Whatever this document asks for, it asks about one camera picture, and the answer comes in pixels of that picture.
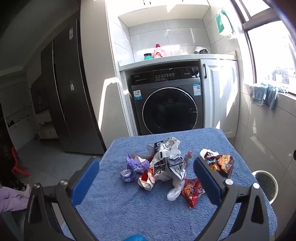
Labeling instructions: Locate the green white hanging bag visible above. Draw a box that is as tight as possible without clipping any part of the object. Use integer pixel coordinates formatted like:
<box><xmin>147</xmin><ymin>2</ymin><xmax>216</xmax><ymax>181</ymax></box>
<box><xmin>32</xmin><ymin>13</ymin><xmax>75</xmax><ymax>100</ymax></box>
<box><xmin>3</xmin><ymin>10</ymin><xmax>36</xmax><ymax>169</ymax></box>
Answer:
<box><xmin>215</xmin><ymin>8</ymin><xmax>236</xmax><ymax>39</ymax></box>

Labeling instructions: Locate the clear grey plastic wrapper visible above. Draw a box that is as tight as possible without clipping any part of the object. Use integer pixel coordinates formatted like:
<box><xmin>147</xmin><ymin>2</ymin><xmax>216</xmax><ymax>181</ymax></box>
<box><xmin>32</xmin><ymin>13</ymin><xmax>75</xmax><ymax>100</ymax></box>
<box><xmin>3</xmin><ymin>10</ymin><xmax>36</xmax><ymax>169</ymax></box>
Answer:
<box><xmin>131</xmin><ymin>153</ymin><xmax>152</xmax><ymax>161</ymax></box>

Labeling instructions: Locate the white plastic bag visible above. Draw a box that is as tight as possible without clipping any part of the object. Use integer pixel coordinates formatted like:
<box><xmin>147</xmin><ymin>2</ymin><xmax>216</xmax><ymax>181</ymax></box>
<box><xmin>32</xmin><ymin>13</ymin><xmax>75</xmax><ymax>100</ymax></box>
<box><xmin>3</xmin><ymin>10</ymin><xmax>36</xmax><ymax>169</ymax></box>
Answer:
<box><xmin>167</xmin><ymin>178</ymin><xmax>185</xmax><ymax>202</ymax></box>

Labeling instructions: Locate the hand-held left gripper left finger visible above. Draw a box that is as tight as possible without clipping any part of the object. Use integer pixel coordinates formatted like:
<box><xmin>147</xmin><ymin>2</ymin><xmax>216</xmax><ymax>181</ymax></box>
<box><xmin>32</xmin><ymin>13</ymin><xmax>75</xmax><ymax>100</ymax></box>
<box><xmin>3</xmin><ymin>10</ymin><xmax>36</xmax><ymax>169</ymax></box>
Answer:
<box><xmin>23</xmin><ymin>158</ymin><xmax>100</xmax><ymax>241</ymax></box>

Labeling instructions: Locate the blue towel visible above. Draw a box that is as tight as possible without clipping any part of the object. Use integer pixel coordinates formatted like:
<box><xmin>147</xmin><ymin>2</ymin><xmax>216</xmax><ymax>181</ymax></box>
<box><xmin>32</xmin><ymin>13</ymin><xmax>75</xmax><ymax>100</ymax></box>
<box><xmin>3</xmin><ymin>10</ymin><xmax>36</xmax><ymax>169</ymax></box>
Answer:
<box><xmin>62</xmin><ymin>127</ymin><xmax>278</xmax><ymax>241</ymax></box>

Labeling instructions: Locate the pink detergent bottle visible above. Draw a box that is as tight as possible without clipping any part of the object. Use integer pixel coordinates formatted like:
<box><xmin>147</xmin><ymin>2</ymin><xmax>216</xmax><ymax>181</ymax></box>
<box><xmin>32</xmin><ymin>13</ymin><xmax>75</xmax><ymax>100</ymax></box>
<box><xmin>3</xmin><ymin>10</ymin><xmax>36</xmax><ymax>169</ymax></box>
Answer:
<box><xmin>154</xmin><ymin>43</ymin><xmax>167</xmax><ymax>58</ymax></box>

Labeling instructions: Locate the window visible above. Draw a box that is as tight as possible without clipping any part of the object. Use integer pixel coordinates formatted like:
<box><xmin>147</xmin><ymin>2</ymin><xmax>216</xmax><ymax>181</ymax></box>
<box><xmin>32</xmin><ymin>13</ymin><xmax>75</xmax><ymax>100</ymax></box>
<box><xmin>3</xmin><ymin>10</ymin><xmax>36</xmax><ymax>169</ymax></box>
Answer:
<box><xmin>231</xmin><ymin>0</ymin><xmax>296</xmax><ymax>93</ymax></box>

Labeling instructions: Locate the blue denim cloth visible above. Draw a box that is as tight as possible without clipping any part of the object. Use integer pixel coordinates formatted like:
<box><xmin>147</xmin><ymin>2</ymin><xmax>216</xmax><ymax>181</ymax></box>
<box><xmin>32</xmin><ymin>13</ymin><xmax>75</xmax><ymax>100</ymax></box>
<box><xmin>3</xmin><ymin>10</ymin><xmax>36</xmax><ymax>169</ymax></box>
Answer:
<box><xmin>249</xmin><ymin>83</ymin><xmax>287</xmax><ymax>110</ymax></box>

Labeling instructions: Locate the white cabinet door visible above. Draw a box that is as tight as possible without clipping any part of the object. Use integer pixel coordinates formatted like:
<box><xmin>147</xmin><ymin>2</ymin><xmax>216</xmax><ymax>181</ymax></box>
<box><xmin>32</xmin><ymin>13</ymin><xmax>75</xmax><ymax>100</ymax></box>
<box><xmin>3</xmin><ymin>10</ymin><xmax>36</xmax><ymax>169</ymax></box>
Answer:
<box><xmin>200</xmin><ymin>59</ymin><xmax>240</xmax><ymax>139</ymax></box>

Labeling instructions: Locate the red candy wrapper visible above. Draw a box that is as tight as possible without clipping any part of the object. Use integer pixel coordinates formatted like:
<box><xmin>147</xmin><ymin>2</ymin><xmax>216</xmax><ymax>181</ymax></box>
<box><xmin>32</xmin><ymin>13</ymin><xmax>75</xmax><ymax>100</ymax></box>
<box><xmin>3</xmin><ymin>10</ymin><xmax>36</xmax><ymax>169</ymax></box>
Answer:
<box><xmin>181</xmin><ymin>178</ymin><xmax>206</xmax><ymax>208</ymax></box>

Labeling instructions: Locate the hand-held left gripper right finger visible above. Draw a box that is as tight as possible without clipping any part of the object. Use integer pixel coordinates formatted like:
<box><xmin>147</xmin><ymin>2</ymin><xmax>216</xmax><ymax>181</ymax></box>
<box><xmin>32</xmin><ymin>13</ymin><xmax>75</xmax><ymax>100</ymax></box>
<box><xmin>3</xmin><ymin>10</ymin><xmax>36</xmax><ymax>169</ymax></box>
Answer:
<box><xmin>193</xmin><ymin>157</ymin><xmax>271</xmax><ymax>241</ymax></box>

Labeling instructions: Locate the dark refrigerator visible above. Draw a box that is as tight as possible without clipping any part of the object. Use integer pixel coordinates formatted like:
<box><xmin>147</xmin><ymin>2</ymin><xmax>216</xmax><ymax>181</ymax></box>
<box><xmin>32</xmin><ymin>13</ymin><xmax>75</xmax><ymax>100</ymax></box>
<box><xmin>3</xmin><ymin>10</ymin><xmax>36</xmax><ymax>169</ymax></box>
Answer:
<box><xmin>40</xmin><ymin>19</ymin><xmax>107</xmax><ymax>155</ymax></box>

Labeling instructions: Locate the white wall cabinet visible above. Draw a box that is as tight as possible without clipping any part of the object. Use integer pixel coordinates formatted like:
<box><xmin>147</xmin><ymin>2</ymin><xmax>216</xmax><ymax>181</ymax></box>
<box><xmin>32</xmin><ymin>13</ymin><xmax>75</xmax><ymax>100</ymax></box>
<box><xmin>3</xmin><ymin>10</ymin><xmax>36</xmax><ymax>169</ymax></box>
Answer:
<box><xmin>105</xmin><ymin>0</ymin><xmax>211</xmax><ymax>24</ymax></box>

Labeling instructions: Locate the white trash bin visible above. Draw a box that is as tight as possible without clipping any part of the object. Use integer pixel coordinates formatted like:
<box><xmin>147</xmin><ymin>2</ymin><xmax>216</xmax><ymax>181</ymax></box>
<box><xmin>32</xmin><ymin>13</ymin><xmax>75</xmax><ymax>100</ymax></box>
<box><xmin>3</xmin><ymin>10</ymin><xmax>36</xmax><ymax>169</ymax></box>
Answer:
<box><xmin>252</xmin><ymin>170</ymin><xmax>278</xmax><ymax>205</ymax></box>

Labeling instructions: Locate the brown snack packet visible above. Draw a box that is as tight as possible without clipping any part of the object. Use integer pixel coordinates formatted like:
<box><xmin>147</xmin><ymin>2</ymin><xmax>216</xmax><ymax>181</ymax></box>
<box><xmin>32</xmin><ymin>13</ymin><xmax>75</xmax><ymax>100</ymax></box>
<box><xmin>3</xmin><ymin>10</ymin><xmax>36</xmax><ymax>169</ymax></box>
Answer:
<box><xmin>205</xmin><ymin>154</ymin><xmax>234</xmax><ymax>178</ymax></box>

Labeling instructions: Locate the purple wrapper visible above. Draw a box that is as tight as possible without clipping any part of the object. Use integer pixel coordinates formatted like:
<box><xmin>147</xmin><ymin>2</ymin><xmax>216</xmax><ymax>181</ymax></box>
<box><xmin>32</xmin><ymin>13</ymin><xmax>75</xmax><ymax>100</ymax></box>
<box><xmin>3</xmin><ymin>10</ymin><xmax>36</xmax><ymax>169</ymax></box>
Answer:
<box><xmin>120</xmin><ymin>154</ymin><xmax>151</xmax><ymax>182</ymax></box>

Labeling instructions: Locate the clear red striped wrapper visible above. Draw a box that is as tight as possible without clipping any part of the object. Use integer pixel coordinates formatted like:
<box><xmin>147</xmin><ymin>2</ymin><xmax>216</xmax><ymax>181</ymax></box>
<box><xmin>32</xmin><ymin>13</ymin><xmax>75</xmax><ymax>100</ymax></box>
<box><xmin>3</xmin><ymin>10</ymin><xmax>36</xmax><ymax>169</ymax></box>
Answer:
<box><xmin>183</xmin><ymin>151</ymin><xmax>193</xmax><ymax>166</ymax></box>

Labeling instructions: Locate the white background cabinet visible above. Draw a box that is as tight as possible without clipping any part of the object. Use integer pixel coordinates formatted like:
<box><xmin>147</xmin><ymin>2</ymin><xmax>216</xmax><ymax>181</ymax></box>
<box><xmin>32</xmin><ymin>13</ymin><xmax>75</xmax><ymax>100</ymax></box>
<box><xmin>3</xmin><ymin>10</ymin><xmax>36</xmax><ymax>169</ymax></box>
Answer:
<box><xmin>5</xmin><ymin>88</ymin><xmax>35</xmax><ymax>149</ymax></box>

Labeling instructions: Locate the red chair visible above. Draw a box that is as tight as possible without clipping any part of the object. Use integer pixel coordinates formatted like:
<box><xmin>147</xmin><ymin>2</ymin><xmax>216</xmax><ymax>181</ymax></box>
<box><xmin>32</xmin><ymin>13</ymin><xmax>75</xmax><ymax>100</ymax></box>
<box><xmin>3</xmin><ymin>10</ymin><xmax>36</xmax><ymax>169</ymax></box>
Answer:
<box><xmin>11</xmin><ymin>146</ymin><xmax>30</xmax><ymax>178</ymax></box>

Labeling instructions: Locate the white countertop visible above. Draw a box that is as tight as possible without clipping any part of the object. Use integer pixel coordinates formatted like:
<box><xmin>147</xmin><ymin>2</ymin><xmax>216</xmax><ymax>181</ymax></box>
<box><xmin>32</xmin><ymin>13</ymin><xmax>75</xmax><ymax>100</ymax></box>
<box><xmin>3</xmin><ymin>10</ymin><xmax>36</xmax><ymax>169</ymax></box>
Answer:
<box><xmin>117</xmin><ymin>54</ymin><xmax>237</xmax><ymax>67</ymax></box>

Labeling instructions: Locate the white black package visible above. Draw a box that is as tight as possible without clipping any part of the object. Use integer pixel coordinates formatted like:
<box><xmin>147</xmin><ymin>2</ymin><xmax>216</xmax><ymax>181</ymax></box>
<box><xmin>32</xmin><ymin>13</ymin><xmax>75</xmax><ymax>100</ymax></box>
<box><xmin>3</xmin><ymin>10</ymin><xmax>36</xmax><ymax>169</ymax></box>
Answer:
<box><xmin>147</xmin><ymin>137</ymin><xmax>186</xmax><ymax>183</ymax></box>

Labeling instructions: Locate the red white wrapper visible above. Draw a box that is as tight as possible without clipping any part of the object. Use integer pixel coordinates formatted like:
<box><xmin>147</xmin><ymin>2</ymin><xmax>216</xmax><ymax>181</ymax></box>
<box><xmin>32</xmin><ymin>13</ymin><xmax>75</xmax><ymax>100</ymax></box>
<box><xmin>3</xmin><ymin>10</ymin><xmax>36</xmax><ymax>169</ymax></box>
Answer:
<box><xmin>138</xmin><ymin>168</ymin><xmax>155</xmax><ymax>191</ymax></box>

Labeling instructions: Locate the grey front-load washing machine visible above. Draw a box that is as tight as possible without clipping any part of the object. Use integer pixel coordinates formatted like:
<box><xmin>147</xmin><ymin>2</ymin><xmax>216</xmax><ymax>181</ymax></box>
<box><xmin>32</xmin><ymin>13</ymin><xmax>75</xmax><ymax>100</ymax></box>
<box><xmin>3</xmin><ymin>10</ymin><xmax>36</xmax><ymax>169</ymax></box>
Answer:
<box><xmin>130</xmin><ymin>66</ymin><xmax>205</xmax><ymax>136</ymax></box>

